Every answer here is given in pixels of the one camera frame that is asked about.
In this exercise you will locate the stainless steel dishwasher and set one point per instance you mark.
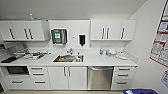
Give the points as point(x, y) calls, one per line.
point(100, 80)

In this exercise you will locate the chrome sink faucet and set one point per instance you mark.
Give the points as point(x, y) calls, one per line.
point(70, 51)

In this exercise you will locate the stainless steel sink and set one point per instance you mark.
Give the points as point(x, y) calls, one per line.
point(78, 61)

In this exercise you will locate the dish soap bottle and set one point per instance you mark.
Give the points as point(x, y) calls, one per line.
point(101, 51)

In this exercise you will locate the steel paper towel dispenser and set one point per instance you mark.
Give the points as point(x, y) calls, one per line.
point(58, 36)

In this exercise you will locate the white base cabinet door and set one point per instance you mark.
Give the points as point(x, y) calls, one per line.
point(78, 78)
point(56, 78)

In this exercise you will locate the blue bottle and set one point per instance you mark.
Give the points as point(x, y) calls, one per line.
point(31, 17)

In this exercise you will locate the black built-in microwave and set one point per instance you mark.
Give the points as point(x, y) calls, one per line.
point(16, 70)

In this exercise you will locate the black flat counter appliance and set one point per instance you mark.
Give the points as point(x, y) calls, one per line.
point(9, 60)

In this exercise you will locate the black wall soap dispenser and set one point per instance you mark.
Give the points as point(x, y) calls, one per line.
point(82, 40)

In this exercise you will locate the white wall cabinet door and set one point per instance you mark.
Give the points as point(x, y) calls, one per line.
point(129, 30)
point(114, 30)
point(5, 30)
point(20, 30)
point(97, 30)
point(37, 30)

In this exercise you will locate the colourful wall poster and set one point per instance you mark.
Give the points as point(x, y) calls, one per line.
point(161, 43)

